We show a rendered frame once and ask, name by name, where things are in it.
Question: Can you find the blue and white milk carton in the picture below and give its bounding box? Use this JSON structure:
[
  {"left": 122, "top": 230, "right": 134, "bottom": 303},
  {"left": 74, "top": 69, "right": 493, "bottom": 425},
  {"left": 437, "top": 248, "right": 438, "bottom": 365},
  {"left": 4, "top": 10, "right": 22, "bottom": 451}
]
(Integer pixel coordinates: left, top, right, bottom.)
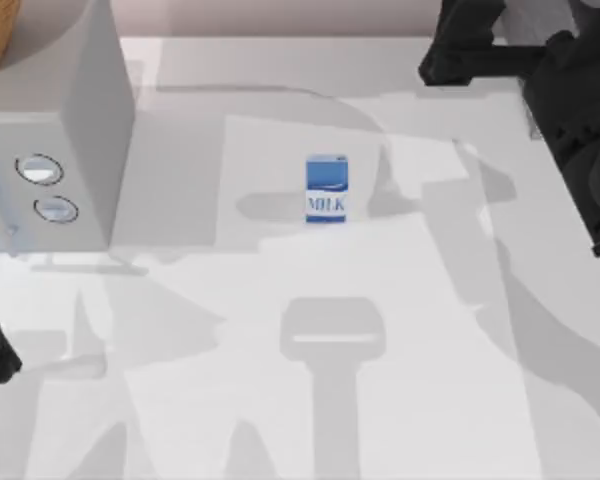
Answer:
[{"left": 304, "top": 154, "right": 350, "bottom": 225}]

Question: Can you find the pale microwave oven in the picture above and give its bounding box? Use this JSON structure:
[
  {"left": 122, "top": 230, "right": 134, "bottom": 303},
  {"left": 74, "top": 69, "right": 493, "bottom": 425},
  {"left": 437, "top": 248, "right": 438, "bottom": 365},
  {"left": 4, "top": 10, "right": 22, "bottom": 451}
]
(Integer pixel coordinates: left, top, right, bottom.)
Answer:
[{"left": 0, "top": 0, "right": 136, "bottom": 257}]

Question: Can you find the small round microwave knob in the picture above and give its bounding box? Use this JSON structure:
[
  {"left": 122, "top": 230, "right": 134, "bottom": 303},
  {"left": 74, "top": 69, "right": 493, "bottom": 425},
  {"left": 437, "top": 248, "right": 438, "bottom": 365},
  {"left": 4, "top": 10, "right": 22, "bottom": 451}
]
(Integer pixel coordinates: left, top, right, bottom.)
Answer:
[{"left": 32, "top": 195, "right": 80, "bottom": 225}]

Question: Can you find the large round microwave knob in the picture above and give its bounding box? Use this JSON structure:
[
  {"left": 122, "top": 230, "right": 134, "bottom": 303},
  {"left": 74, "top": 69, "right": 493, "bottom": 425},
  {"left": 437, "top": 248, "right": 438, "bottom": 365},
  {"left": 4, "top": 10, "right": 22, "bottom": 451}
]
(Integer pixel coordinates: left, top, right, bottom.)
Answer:
[{"left": 14, "top": 153, "right": 65, "bottom": 188}]

